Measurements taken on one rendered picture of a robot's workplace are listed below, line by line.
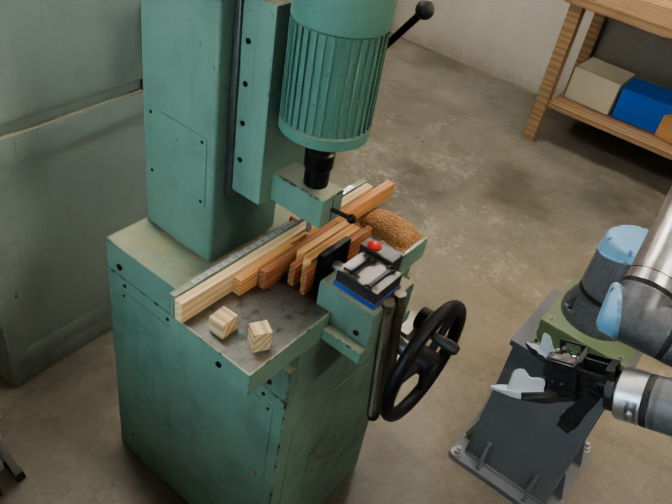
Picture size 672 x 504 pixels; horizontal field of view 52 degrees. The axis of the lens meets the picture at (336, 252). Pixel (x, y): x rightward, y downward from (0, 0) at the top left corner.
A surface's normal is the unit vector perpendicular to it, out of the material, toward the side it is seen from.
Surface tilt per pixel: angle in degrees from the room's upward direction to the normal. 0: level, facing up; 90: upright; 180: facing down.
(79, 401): 0
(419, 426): 0
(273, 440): 90
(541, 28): 90
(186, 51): 90
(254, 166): 90
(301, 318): 0
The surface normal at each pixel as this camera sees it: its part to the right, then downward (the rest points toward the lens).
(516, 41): -0.60, 0.43
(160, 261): 0.15, -0.77
